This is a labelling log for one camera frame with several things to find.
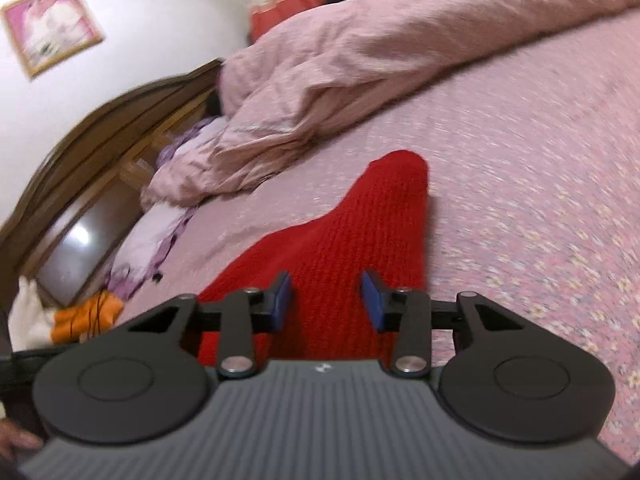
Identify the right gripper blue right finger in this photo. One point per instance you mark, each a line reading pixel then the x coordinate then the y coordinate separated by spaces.
pixel 412 315

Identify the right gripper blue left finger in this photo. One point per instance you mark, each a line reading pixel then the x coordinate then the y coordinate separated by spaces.
pixel 241 315

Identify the red knitted sweater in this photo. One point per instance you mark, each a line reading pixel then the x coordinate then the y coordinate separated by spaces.
pixel 379 225

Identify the person's left hand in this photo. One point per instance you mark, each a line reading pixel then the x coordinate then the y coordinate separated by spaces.
pixel 14 438

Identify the orange cloth item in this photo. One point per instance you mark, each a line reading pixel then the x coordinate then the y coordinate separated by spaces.
pixel 95 316

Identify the white purple pillow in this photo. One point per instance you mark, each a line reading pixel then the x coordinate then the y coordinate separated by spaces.
pixel 149 242

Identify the wooden headboard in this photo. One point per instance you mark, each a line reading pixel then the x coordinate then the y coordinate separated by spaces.
pixel 85 197

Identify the pink floral bed sheet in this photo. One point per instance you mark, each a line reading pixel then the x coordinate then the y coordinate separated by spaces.
pixel 533 198

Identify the pink floral duvet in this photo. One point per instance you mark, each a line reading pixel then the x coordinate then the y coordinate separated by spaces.
pixel 323 70

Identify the framed wedding photo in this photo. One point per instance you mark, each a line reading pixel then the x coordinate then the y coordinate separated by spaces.
pixel 44 33

